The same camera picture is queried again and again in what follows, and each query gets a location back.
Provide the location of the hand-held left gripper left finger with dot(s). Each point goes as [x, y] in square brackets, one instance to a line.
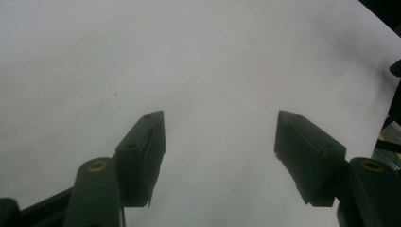
[140, 164]

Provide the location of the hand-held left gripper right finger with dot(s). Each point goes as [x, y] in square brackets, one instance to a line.
[310, 160]

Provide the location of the yellow tape piece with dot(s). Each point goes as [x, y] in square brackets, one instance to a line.
[381, 137]

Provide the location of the black stand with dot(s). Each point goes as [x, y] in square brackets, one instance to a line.
[396, 104]

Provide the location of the metal floor rail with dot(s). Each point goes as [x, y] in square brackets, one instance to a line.
[389, 154]

